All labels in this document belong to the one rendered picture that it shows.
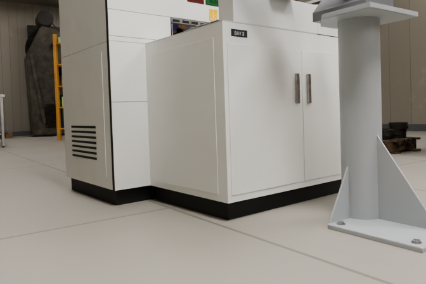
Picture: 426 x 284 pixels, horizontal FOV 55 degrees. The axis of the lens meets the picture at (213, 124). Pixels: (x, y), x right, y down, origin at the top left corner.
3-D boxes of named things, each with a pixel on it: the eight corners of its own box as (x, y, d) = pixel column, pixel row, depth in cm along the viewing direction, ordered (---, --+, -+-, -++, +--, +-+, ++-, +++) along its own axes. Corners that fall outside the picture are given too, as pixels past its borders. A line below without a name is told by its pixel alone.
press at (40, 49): (83, 132, 1157) (78, 23, 1148) (100, 134, 1045) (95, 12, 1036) (21, 135, 1064) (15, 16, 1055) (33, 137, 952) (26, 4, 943)
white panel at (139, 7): (106, 40, 203) (103, -41, 202) (231, 51, 254) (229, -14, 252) (109, 40, 201) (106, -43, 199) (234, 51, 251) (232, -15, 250)
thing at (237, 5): (218, 25, 175) (217, -8, 175) (302, 37, 210) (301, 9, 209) (232, 21, 168) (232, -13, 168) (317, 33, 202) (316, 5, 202)
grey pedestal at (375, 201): (484, 226, 151) (481, 1, 149) (422, 253, 126) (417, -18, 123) (362, 203, 193) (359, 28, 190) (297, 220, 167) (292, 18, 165)
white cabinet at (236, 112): (150, 201, 216) (144, 44, 213) (276, 177, 276) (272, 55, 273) (231, 224, 165) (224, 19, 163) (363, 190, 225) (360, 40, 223)
